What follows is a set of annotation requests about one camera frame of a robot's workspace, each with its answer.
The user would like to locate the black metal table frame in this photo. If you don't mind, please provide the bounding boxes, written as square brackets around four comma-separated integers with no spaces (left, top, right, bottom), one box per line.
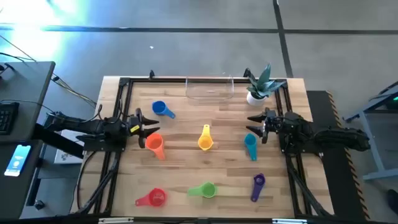
[79,76,335,218]

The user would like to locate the white plant pot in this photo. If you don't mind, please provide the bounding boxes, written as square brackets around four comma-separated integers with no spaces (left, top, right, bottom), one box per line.
[246,91,267,107]

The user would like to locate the dark grey desk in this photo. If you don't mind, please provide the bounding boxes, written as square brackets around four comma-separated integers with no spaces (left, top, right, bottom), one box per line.
[0,61,56,144]

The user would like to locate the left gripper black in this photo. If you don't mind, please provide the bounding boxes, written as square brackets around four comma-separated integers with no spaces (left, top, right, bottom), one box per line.
[127,108,161,149]

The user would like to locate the teal measuring cup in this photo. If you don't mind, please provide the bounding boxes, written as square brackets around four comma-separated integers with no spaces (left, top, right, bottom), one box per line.
[243,133,258,162]

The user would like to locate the green leafy plant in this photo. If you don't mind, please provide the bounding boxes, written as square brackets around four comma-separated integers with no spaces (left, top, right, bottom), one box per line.
[247,63,287,100]

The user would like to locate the clear plastic basket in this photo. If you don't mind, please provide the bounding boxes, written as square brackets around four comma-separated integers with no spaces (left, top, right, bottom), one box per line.
[185,74,234,101]

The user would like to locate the floor cable bundle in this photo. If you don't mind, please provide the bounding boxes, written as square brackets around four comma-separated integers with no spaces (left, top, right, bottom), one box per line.
[51,73,97,108]

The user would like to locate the orange measuring cup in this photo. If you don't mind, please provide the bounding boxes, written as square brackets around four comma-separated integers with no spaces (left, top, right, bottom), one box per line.
[144,133,166,161]

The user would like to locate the purple measuring cup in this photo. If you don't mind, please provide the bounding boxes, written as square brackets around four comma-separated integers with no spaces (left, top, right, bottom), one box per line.
[251,173,266,203]

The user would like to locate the red measuring cup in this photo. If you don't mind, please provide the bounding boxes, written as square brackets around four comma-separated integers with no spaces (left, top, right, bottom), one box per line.
[134,187,168,208]

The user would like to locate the green measuring cup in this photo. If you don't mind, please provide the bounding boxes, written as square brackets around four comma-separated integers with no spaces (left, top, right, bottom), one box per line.
[187,181,218,199]

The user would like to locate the white box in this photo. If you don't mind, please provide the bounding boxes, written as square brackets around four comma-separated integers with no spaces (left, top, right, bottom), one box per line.
[54,129,85,165]

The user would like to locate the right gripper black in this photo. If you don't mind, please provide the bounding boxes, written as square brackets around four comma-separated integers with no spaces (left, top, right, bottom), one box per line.
[245,107,280,144]

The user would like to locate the blue measuring cup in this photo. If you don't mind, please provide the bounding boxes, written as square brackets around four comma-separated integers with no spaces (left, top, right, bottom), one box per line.
[151,100,177,119]

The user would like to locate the yellow measuring cup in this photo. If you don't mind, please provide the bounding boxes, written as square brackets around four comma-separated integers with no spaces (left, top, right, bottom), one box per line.
[197,124,215,152]

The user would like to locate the silver edge bracket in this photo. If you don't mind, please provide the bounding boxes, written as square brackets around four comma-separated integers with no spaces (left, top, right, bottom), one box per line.
[98,217,134,224]
[272,218,308,224]

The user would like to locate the blue grey metal stand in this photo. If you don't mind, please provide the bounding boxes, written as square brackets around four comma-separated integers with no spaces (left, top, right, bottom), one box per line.
[341,81,398,181]

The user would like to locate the black hazard striped mat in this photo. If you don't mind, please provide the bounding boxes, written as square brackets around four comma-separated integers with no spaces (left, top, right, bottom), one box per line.
[306,90,371,222]

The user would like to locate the black keyboard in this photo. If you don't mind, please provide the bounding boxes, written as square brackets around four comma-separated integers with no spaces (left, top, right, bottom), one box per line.
[0,101,20,136]

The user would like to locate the smartphone with lit screen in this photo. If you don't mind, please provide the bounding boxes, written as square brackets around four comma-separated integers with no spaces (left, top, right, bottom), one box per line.
[4,144,32,177]

